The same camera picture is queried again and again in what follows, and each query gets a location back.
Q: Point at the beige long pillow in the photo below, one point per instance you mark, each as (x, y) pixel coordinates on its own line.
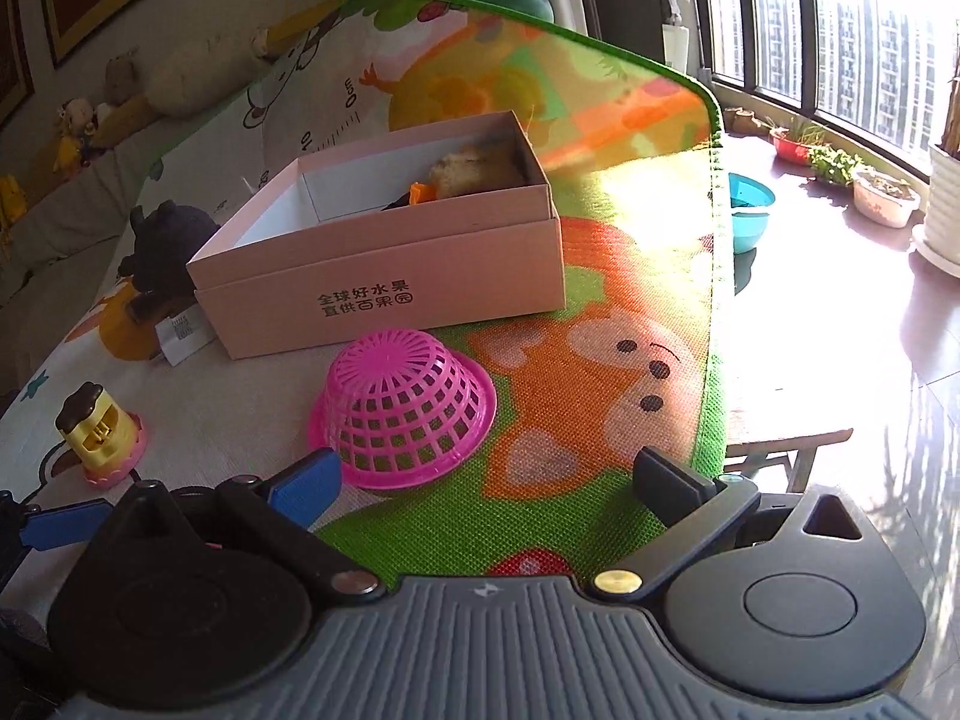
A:
(195, 79)

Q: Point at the blue bowl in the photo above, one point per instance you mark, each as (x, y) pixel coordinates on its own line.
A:
(750, 221)

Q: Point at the red plant pot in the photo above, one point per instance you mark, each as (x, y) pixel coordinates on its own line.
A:
(795, 146)

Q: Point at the wooden table leg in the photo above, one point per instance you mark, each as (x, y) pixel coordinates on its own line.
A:
(787, 446)

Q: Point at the large white plant pot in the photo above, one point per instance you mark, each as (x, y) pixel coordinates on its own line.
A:
(941, 210)

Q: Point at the cartoon play mat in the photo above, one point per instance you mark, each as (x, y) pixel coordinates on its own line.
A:
(585, 360)

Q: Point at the grey-brown rabbit plush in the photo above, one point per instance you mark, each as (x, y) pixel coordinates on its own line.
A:
(120, 79)

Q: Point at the small yellow plush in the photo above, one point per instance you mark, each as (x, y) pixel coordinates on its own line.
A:
(11, 201)

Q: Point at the black plush toy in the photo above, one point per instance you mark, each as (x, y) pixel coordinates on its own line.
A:
(169, 240)

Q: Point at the beige covered sofa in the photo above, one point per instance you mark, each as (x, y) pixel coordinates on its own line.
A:
(60, 202)

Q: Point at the pink cardboard box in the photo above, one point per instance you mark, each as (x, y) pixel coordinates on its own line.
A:
(375, 292)

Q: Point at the tan plush toy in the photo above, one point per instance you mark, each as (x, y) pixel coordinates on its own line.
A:
(469, 169)

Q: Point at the pink plastic basket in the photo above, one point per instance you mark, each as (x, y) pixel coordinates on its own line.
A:
(409, 405)

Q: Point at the black window frame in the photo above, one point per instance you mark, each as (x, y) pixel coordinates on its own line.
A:
(802, 30)

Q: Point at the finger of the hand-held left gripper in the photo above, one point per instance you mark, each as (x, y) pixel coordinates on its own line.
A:
(67, 525)

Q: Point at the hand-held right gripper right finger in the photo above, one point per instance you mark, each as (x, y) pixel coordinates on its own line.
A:
(664, 487)

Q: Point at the plush doll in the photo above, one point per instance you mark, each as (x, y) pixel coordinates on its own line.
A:
(81, 116)

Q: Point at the green potted plant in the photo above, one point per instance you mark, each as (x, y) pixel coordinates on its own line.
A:
(834, 163)

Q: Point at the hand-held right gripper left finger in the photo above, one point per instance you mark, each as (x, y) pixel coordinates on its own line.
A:
(304, 486)

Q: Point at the white planter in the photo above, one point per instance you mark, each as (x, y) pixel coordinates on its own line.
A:
(885, 202)

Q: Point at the yellow toy with brown top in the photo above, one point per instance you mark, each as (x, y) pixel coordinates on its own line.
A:
(94, 439)

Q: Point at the orange plastic toy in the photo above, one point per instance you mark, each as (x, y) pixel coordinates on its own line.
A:
(421, 192)

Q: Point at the yellow duck plush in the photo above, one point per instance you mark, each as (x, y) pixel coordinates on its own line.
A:
(66, 151)

